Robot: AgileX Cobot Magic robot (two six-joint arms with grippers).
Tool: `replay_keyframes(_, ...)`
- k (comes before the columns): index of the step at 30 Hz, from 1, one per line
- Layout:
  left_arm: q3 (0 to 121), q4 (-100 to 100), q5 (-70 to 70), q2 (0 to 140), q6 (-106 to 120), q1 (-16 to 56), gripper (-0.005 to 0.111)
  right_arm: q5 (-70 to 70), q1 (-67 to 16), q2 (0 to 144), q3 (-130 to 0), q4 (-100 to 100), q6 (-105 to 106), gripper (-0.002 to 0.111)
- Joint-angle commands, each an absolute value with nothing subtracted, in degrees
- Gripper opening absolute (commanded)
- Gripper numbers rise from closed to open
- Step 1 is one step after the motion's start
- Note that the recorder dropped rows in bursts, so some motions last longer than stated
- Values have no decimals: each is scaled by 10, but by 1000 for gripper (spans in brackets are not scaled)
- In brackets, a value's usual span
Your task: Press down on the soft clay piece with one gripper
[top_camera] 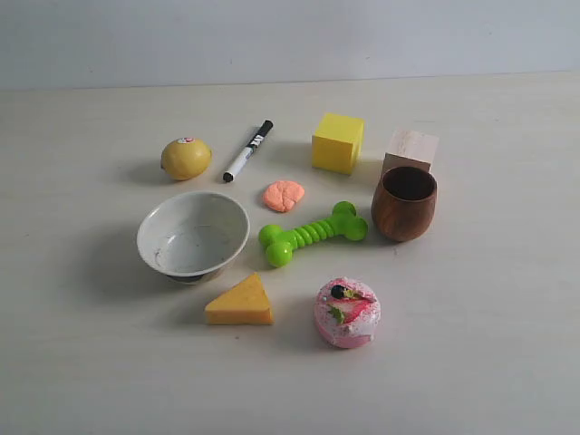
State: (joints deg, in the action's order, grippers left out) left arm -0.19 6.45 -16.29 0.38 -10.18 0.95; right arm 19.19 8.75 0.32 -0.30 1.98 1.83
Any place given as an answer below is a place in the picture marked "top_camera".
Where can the yellow lemon with sticker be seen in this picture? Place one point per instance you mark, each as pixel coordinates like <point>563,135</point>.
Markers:
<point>185,158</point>

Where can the orange putty lump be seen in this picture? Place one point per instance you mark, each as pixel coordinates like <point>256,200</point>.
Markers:
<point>282,195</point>

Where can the pink toy cake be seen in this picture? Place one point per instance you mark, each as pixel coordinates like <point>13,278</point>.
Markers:
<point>347,313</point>

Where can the dark wooden cup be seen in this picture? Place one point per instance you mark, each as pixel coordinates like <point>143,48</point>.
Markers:
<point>403,204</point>

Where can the black and white marker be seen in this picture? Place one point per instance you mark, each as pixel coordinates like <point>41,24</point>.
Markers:
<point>240,161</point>

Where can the yellow foam cube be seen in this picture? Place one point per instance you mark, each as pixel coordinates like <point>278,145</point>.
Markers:
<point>337,142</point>

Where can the light wooden block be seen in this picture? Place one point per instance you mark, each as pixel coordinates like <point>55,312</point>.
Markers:
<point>409,148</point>

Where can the yellow cheese wedge sponge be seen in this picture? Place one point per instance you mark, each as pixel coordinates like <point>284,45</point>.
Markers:
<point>245,303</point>

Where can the green bone dog toy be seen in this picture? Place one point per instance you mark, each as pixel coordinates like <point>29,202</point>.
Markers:
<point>280,244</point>

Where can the white ceramic bowl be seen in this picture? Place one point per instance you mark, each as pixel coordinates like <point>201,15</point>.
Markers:
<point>192,237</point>

